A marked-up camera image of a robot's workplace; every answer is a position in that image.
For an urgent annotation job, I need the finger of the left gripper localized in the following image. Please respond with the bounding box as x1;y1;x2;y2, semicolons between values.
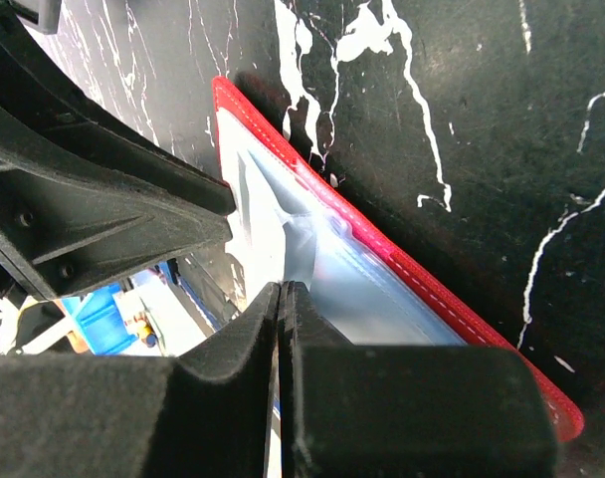
0;1;236;216
0;107;233;299

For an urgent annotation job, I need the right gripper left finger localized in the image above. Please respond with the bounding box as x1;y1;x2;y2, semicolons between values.
0;283;281;477

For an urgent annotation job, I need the red leather card holder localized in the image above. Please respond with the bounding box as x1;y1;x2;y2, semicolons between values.
210;75;586;444

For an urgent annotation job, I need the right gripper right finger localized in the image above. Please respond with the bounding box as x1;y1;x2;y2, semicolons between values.
280;282;558;477

